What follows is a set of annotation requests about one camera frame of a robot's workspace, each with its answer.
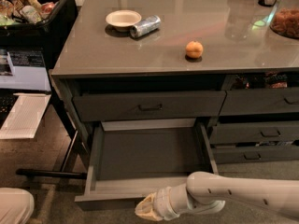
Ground white robot base corner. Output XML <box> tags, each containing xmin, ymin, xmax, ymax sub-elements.
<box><xmin>0</xmin><ymin>188</ymin><xmax>35</xmax><ymax>224</ymax></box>

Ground white paper bowl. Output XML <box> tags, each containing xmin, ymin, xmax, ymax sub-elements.
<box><xmin>106</xmin><ymin>10</ymin><xmax>141</xmax><ymax>32</ymax></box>

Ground black cart frame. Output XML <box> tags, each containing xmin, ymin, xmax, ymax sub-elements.
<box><xmin>16</xmin><ymin>91</ymin><xmax>88</xmax><ymax>180</ymax></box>

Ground white paper sheet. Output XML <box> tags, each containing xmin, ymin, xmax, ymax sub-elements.
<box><xmin>0</xmin><ymin>93</ymin><xmax>51</xmax><ymax>140</ymax></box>

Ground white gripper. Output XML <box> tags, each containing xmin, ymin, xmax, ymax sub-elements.
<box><xmin>135</xmin><ymin>187</ymin><xmax>179</xmax><ymax>221</ymax></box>

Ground glass jar of snacks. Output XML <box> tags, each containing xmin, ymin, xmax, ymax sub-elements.
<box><xmin>270</xmin><ymin>0</ymin><xmax>299</xmax><ymax>39</ymax></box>

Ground snack bags in drawer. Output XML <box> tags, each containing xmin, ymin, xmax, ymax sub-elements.
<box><xmin>232</xmin><ymin>72</ymin><xmax>288</xmax><ymax>89</ymax></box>

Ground silver blue drink can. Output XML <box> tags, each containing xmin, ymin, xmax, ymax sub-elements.
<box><xmin>130</xmin><ymin>15</ymin><xmax>161</xmax><ymax>38</ymax></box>

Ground white labelled box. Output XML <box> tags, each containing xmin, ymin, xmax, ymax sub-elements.
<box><xmin>0</xmin><ymin>48</ymin><xmax>51</xmax><ymax>92</ymax></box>

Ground clear empty glass container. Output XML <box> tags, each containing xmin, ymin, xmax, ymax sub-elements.
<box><xmin>224</xmin><ymin>0</ymin><xmax>253</xmax><ymax>42</ymax></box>

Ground grey drawer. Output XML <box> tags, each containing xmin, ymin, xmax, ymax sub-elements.
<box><xmin>75</xmin><ymin>119</ymin><xmax>218</xmax><ymax>211</ymax></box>
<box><xmin>207</xmin><ymin>116</ymin><xmax>299</xmax><ymax>145</ymax></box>
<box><xmin>219</xmin><ymin>72</ymin><xmax>299</xmax><ymax>117</ymax></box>
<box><xmin>73</xmin><ymin>91</ymin><xmax>226</xmax><ymax>122</ymax></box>
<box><xmin>212</xmin><ymin>145</ymin><xmax>299</xmax><ymax>164</ymax></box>

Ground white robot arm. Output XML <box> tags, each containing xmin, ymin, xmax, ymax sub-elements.
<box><xmin>135</xmin><ymin>172</ymin><xmax>299</xmax><ymax>221</ymax></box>

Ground orange fruit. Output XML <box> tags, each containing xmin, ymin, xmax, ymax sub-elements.
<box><xmin>185</xmin><ymin>41</ymin><xmax>204</xmax><ymax>59</ymax></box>

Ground black bin of snacks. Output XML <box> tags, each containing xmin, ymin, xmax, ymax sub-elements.
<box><xmin>0</xmin><ymin>0</ymin><xmax>78</xmax><ymax>51</ymax></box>

